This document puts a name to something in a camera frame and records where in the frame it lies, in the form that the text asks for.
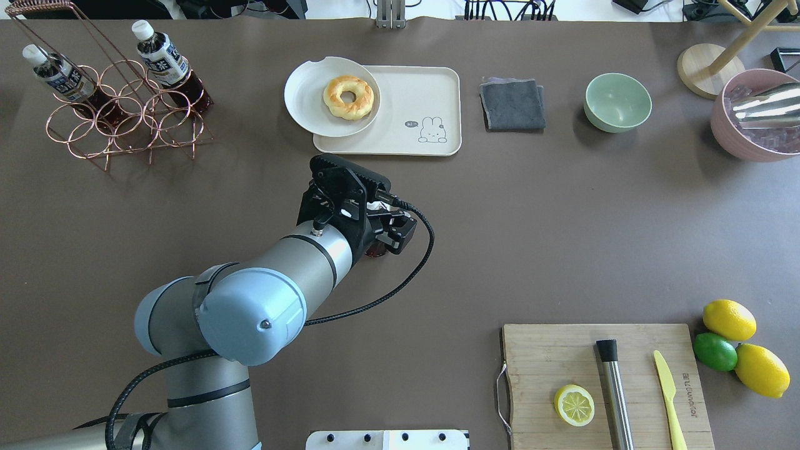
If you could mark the grey folded cloth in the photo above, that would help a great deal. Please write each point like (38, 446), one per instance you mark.
(513, 104)

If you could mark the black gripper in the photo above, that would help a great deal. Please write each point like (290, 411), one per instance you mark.
(400, 232)

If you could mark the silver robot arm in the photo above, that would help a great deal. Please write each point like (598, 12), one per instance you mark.
(210, 329)

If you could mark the copper wire bottle rack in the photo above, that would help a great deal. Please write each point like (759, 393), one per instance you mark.
(154, 124)

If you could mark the yellow whole lemon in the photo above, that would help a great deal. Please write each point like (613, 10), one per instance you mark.
(729, 319)

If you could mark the tea bottle in rack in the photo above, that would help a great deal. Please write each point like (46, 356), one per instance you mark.
(70, 84)
(170, 68)

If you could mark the steel ice scoop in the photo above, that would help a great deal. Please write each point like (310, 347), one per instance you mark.
(777, 107)

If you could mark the wooden stand with round base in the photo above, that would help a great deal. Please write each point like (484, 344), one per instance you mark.
(706, 68)

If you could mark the tea bottle white cap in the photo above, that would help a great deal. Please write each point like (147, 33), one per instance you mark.
(376, 252)

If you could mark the green lime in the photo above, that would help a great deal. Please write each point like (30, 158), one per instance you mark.
(715, 351)

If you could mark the wooden cutting board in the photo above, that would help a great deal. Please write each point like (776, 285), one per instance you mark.
(541, 358)

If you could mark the glazed donut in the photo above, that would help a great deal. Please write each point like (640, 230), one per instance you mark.
(348, 97)

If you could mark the white plate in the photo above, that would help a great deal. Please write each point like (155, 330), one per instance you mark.
(303, 95)

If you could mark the tea bottle in rack left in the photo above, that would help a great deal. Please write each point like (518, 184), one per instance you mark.
(70, 84)

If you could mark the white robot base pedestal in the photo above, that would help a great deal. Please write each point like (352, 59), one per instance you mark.
(390, 439)

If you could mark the pink bowl with ice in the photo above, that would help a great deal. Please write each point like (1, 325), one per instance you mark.
(772, 144)

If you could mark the dark glass tray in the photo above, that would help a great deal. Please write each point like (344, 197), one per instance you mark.
(783, 59)

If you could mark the green bowl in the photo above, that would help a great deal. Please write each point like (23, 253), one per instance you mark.
(616, 102)

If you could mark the half lemon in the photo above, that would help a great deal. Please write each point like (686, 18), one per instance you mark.
(574, 405)

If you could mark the steel muddler bar tool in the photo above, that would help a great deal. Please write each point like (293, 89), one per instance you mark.
(621, 430)

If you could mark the tea bottle in rack right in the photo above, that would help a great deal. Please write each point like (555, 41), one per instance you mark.
(170, 68)

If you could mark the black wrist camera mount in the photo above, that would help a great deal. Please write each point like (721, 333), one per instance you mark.
(338, 195)

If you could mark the yellow plastic knife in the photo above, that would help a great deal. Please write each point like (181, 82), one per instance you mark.
(669, 391)

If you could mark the cream rabbit tray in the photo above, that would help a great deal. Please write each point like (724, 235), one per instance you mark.
(419, 115)

